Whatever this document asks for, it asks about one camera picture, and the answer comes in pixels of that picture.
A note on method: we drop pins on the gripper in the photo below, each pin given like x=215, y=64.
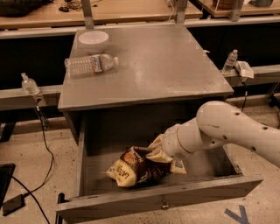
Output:
x=171, y=143

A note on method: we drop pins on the brown chip bag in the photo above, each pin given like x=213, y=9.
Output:
x=133, y=168

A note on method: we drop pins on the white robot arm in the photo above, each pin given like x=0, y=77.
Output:
x=216, y=123

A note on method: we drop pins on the grey open drawer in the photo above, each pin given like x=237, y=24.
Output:
x=157, y=183

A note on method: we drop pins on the grey counter cabinet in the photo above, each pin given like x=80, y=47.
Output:
x=160, y=77

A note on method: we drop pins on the blue tape mark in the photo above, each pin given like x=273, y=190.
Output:
x=241, y=218

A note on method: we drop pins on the clear plastic water bottle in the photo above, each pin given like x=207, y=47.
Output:
x=92, y=64

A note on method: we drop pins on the white bowl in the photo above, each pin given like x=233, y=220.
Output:
x=93, y=41

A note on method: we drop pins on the black power adapter left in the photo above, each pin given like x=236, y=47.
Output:
x=13, y=204

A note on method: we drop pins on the black monitor corner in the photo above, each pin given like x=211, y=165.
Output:
x=6, y=171

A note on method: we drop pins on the wooden back table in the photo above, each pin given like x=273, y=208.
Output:
x=104, y=12

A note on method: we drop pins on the small bottle on right rail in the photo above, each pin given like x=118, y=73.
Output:
x=230, y=62

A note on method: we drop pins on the small bottle on rail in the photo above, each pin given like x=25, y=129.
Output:
x=230, y=62
x=29, y=85

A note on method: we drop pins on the white packet on rail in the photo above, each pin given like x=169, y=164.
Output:
x=244, y=69

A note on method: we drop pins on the small bottle on left rail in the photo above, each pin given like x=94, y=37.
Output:
x=29, y=85

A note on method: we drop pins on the grey left rail shelf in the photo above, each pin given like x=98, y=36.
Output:
x=17, y=98

